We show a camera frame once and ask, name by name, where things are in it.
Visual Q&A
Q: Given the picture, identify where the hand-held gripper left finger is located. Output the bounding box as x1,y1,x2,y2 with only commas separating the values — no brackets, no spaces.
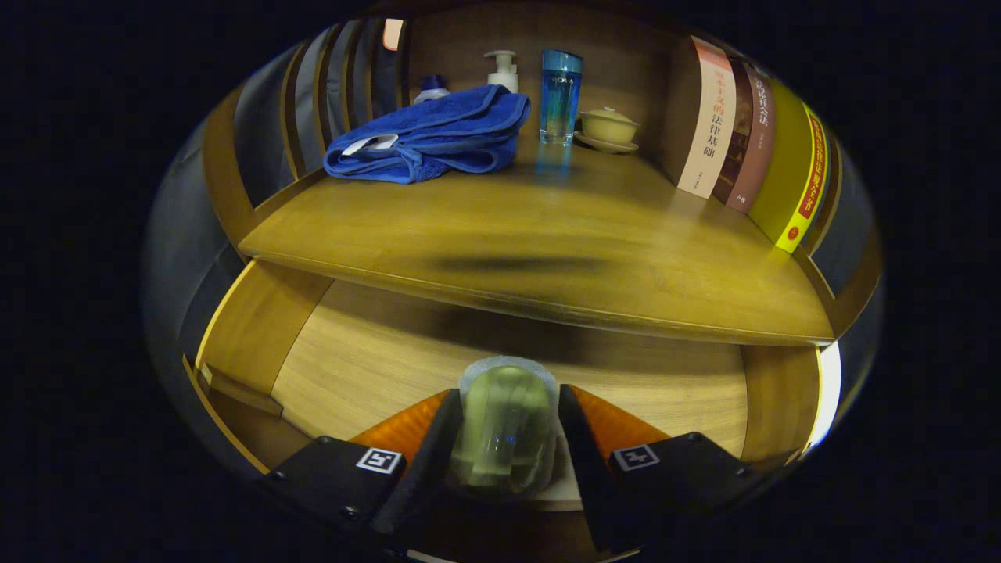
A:
262,389,464,536

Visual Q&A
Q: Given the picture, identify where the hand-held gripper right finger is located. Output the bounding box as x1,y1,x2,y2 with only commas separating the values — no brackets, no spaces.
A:
557,383,758,552

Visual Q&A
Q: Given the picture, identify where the pale green scrubbing brush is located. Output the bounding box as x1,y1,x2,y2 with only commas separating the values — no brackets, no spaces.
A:
450,356,561,497

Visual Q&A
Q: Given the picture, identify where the wooden drawer with black knob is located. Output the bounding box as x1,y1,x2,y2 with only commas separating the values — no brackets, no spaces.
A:
181,260,841,560

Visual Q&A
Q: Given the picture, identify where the wooden countertop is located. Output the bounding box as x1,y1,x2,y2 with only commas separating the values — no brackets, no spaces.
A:
239,141,836,347

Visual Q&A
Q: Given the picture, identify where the blue folded towel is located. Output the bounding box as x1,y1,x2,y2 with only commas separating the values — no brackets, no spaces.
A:
323,84,533,185

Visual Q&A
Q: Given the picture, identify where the yellow lidded tea cup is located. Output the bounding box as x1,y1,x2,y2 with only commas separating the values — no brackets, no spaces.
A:
573,107,640,155

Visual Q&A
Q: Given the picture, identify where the yellow book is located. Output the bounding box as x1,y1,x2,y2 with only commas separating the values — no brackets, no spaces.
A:
748,78,831,254

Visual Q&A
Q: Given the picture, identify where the brown book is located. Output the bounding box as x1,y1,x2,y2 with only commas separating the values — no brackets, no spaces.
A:
713,61,777,214

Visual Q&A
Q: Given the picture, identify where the beige book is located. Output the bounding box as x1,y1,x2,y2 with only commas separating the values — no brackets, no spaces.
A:
661,35,737,200

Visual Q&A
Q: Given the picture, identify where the blue glass tumbler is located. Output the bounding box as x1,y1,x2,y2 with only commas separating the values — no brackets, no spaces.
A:
539,49,584,147

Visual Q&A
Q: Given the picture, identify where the small blue-capped bottle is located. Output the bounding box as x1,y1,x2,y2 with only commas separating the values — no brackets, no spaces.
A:
412,74,451,105

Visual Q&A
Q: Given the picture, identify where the white pump bottle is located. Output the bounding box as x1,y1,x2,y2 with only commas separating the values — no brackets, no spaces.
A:
483,50,520,95

